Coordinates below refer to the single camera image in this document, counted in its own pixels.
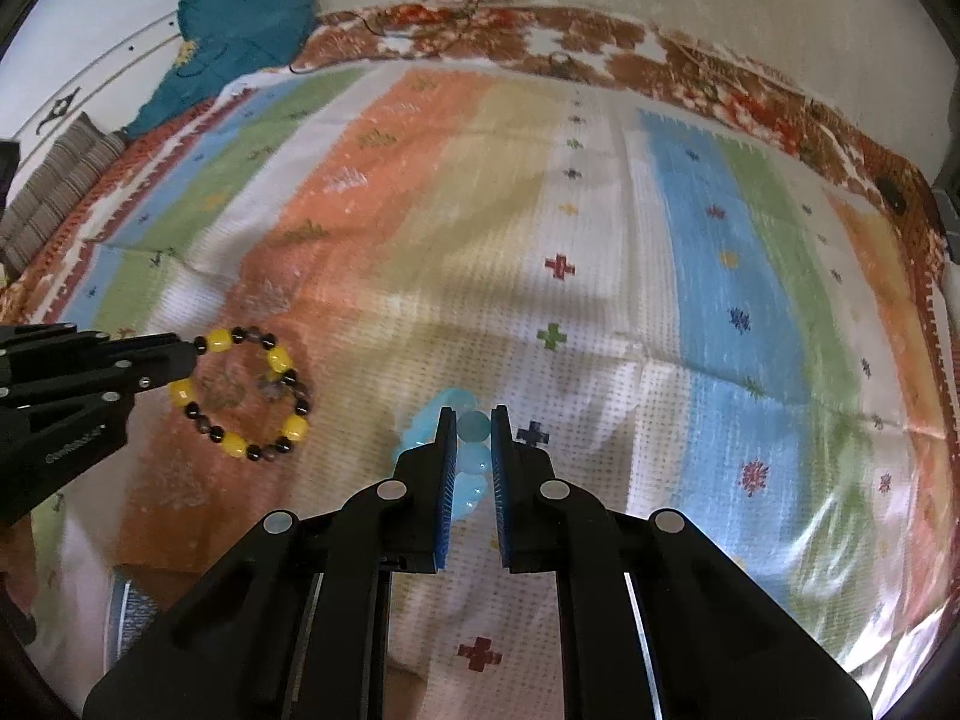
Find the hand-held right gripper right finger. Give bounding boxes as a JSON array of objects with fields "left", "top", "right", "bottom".
[{"left": 491, "top": 405, "right": 875, "bottom": 720}]

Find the grey striped cushion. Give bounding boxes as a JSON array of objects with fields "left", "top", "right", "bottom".
[{"left": 0, "top": 112, "right": 125, "bottom": 275}]

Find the yellow and black bead bracelet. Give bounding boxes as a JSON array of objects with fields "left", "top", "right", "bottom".
[{"left": 169, "top": 326, "right": 313, "bottom": 463}]

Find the light blue bead bracelet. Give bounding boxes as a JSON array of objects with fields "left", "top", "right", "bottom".
[{"left": 394, "top": 388, "right": 497, "bottom": 523}]

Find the colourful striped mat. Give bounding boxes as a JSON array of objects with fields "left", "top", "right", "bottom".
[{"left": 30, "top": 60, "right": 960, "bottom": 720}]

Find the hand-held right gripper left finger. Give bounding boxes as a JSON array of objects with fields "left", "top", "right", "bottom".
[{"left": 82, "top": 406, "right": 460, "bottom": 720}]

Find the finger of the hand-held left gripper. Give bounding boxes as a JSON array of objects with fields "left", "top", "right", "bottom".
[
  {"left": 0, "top": 358, "right": 197, "bottom": 410},
  {"left": 0, "top": 322, "right": 207, "bottom": 374}
]

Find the teal garment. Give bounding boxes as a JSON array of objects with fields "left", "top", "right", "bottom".
[{"left": 124, "top": 0, "right": 320, "bottom": 138}]

